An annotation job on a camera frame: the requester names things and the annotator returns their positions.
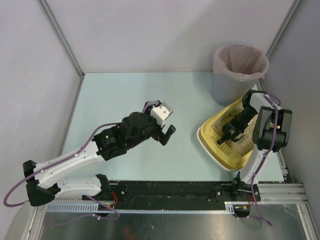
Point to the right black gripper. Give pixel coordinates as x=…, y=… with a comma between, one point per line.
x=234, y=126

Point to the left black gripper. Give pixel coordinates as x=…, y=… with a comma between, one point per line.
x=158, y=132

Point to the black litter scoop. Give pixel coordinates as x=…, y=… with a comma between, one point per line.
x=224, y=138

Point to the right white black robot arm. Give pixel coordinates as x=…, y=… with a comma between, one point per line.
x=270, y=134

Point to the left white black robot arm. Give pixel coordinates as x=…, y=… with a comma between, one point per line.
x=48, y=180

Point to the beige cat litter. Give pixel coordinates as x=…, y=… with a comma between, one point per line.
x=244, y=143

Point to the yellow litter box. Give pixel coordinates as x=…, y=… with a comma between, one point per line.
x=222, y=154

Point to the grey trash bin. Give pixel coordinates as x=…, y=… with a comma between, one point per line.
x=226, y=90

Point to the pink bin liner bag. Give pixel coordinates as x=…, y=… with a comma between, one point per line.
x=240, y=62

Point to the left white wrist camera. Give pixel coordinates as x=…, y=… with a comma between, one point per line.
x=161, y=113

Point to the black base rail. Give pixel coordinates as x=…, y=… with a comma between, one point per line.
x=165, y=195

